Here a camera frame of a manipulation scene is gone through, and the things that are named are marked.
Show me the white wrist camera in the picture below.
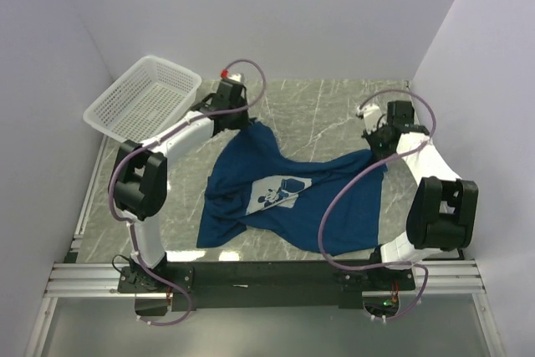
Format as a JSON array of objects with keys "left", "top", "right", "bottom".
[
  {"left": 356, "top": 104, "right": 383, "bottom": 134},
  {"left": 220, "top": 69, "right": 245, "bottom": 84}
]

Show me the blue mickey mouse t-shirt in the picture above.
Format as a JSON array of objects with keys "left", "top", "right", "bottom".
[{"left": 196, "top": 122, "right": 385, "bottom": 256}]

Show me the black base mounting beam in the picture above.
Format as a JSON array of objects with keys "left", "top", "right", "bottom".
[{"left": 117, "top": 261, "right": 415, "bottom": 316}]

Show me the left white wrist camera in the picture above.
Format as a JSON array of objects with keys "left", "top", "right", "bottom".
[{"left": 220, "top": 69, "right": 245, "bottom": 84}]

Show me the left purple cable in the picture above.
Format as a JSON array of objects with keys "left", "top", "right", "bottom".
[{"left": 107, "top": 59, "right": 268, "bottom": 328}]

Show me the white plastic mesh basket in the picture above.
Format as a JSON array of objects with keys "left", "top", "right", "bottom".
[{"left": 83, "top": 55, "right": 201, "bottom": 143}]

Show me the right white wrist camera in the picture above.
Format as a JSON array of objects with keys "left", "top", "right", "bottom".
[{"left": 356, "top": 104, "right": 383, "bottom": 134}]

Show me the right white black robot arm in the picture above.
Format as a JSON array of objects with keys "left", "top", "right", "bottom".
[{"left": 357, "top": 100, "right": 479, "bottom": 289}]

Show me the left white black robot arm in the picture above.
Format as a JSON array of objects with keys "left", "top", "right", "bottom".
[{"left": 109, "top": 74, "right": 251, "bottom": 292}]

